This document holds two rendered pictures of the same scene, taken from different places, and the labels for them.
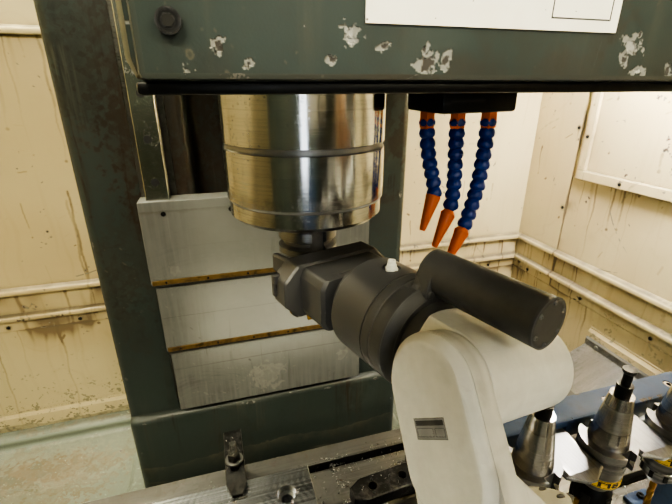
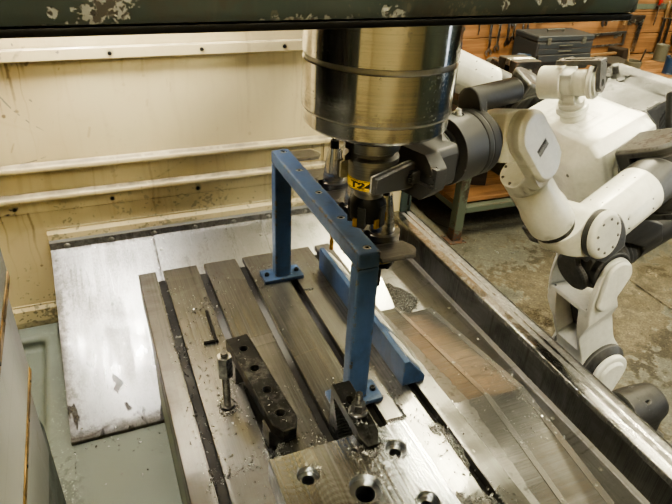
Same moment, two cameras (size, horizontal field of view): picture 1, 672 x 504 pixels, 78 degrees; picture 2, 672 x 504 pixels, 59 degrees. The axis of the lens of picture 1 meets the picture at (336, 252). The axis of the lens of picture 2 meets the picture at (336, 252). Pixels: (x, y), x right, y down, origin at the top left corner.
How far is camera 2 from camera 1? 0.85 m
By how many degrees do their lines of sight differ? 85
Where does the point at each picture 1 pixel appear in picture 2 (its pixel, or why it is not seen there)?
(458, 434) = (550, 137)
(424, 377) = (536, 130)
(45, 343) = not seen: outside the picture
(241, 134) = (455, 52)
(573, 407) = (329, 204)
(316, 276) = (448, 147)
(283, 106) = not seen: hidden behind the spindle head
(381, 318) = (496, 132)
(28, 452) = not seen: outside the picture
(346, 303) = (475, 143)
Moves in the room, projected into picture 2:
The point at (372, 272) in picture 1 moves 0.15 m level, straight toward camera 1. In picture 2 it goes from (464, 120) to (585, 125)
